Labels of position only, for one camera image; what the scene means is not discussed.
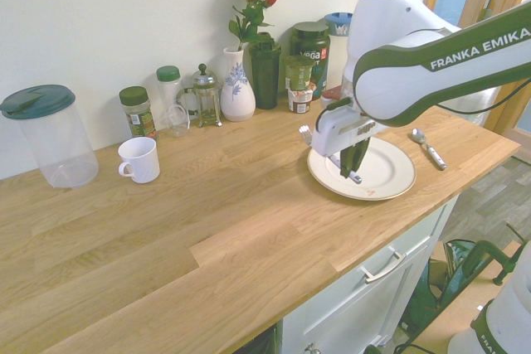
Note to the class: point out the red lidded small container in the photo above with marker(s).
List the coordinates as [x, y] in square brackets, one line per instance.
[332, 96]

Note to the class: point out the glass french press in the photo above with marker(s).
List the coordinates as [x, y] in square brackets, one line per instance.
[206, 101]

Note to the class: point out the green lidded food cup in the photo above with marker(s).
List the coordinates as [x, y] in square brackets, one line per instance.
[298, 72]

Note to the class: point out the silver spoon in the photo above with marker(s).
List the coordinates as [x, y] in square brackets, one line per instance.
[418, 136]

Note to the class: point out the green clamp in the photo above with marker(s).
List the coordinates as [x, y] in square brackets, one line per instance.
[485, 254]

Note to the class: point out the white cabinet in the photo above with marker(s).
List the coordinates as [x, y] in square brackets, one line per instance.
[352, 308]

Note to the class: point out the white mug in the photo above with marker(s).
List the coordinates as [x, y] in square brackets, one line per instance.
[143, 161]

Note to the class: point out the dark Vega protein tub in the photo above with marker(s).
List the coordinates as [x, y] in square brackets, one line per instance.
[311, 41]

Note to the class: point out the silver fork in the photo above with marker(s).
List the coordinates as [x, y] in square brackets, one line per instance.
[306, 133]

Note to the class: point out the clear container with blue lid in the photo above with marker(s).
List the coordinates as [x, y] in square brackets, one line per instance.
[338, 39]

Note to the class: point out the clear bottle with green lid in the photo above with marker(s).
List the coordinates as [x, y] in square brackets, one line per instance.
[169, 88]

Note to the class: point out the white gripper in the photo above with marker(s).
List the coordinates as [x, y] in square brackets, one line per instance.
[332, 138]

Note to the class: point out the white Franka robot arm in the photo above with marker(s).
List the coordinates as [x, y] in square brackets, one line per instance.
[390, 80]

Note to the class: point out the brown yoghurt cup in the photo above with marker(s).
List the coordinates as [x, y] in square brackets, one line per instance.
[300, 101]

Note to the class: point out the green bag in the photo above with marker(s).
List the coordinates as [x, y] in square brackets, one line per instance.
[431, 292]

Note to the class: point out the white plate with gold rim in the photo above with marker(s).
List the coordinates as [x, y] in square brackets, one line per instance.
[386, 171]

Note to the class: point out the small clear plastic cup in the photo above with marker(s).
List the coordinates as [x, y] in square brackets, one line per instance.
[178, 122]

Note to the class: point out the clear pitcher with green lid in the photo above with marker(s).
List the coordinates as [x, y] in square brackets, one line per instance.
[54, 142]

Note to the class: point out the coffee jar with green lid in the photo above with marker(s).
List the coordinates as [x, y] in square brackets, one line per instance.
[139, 115]

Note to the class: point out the dark green shaker bottle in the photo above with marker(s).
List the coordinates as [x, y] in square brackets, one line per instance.
[265, 76]

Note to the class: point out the silver cabinet knob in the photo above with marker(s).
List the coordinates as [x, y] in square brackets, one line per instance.
[311, 348]

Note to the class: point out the white vase with blue print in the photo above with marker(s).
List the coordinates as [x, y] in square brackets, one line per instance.
[236, 97]

